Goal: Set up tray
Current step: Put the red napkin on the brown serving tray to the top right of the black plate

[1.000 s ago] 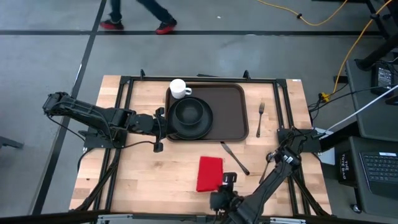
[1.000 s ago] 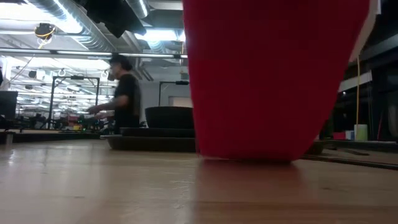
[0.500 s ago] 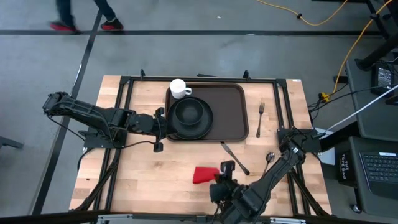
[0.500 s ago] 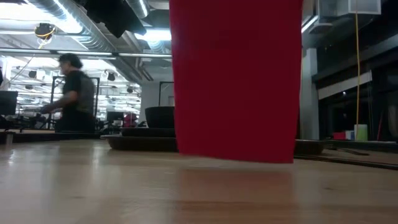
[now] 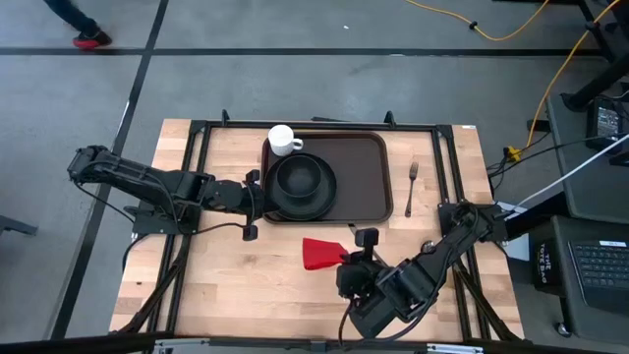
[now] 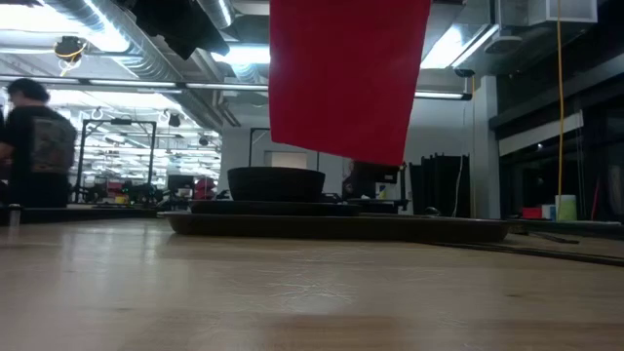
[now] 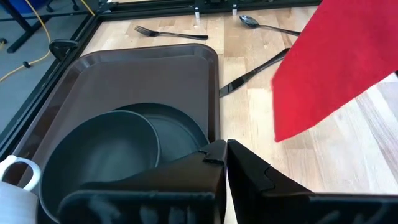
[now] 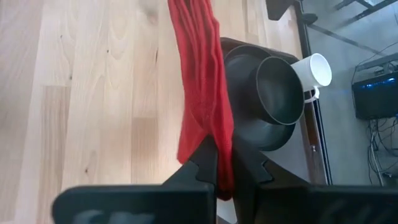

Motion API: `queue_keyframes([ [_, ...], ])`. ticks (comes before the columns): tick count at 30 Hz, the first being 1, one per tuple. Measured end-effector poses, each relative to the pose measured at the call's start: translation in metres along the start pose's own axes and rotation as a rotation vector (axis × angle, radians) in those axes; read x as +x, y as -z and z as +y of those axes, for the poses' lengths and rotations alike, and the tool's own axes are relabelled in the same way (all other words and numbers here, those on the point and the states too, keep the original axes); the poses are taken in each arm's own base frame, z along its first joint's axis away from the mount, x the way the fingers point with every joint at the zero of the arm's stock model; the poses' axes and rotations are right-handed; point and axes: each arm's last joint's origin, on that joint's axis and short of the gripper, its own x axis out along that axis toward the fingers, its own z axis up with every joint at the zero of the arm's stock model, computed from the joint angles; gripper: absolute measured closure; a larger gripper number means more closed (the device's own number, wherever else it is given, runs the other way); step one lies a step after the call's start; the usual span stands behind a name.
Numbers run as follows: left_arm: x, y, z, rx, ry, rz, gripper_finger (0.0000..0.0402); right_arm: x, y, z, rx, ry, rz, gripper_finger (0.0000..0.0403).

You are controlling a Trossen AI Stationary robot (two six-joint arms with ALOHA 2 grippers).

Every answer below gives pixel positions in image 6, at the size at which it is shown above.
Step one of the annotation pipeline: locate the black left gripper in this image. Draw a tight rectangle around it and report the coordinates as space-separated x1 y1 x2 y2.
127 0 230 60

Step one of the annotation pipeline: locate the red cloth napkin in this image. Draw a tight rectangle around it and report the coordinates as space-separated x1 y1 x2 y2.
267 0 433 168

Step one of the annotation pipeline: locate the black bowl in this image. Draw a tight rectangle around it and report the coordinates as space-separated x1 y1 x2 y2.
226 166 327 204

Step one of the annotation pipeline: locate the black round plate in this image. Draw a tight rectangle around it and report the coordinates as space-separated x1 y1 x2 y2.
189 199 362 218

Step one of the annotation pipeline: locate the dark metal fork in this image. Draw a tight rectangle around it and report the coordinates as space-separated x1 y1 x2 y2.
527 230 582 246

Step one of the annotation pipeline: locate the dark metal knife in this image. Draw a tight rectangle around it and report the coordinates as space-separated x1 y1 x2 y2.
428 240 624 268

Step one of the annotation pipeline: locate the brown plastic tray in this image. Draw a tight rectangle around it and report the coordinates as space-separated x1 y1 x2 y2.
158 210 513 245

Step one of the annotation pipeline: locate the person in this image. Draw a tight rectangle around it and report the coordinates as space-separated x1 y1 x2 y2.
0 77 78 210

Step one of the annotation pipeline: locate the black partition panel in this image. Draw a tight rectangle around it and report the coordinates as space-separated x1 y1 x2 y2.
409 153 472 218

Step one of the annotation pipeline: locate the green box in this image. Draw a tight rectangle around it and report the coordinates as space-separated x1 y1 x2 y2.
555 194 578 222

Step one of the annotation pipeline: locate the black background rig frame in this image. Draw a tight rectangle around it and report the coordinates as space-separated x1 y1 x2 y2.
75 118 158 205

